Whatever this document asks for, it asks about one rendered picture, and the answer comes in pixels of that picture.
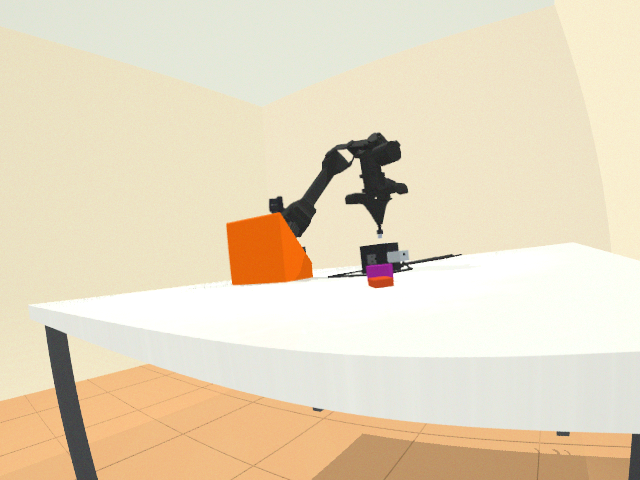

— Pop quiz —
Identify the magenta block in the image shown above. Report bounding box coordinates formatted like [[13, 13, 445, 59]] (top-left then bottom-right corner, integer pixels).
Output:
[[366, 264, 393, 279]]

